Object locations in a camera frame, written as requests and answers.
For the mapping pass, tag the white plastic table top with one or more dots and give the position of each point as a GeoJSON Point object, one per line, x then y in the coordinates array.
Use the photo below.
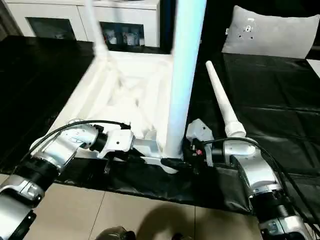
{"type": "Point", "coordinates": [137, 82]}

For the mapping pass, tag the white plastic table leg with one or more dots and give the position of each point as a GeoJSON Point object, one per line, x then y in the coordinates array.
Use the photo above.
{"type": "Point", "coordinates": [183, 75]}
{"type": "Point", "coordinates": [97, 30]}
{"type": "Point", "coordinates": [222, 95]}

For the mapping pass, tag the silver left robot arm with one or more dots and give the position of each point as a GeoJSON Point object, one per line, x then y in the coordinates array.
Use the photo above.
{"type": "Point", "coordinates": [62, 147]}

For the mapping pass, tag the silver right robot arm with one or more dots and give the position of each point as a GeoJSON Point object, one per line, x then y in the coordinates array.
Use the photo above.
{"type": "Point", "coordinates": [257, 170]}

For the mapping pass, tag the black mat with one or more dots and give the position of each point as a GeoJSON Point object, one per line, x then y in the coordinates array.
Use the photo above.
{"type": "Point", "coordinates": [275, 100]}

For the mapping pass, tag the dark blue cabinet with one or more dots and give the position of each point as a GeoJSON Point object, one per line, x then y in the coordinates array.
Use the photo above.
{"type": "Point", "coordinates": [215, 25]}

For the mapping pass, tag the grey cushion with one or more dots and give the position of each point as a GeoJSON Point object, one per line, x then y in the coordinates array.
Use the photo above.
{"type": "Point", "coordinates": [270, 35]}

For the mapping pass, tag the white board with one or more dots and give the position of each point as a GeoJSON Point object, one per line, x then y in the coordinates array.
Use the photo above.
{"type": "Point", "coordinates": [313, 66]}

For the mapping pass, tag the white cabinet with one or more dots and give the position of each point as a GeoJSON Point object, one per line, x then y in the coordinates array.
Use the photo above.
{"type": "Point", "coordinates": [62, 12]}

